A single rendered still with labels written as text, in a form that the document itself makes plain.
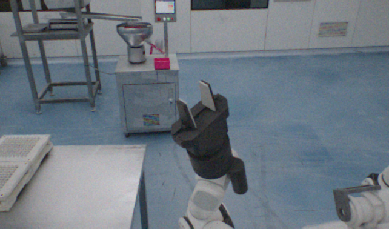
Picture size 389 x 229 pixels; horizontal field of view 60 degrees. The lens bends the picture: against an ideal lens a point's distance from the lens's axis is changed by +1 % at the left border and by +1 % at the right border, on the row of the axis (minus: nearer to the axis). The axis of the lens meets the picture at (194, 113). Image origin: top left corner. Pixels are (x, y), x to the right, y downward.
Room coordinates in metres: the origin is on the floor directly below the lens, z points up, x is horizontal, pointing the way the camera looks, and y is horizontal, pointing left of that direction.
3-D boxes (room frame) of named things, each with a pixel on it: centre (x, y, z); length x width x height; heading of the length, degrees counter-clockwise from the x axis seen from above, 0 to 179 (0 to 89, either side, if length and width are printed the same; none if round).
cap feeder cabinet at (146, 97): (3.38, 0.49, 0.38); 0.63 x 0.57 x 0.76; 96
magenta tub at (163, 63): (3.20, 0.32, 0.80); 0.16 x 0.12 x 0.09; 96
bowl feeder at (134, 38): (3.43, 0.55, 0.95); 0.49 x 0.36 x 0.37; 96
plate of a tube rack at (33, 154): (1.40, 0.88, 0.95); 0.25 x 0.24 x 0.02; 1
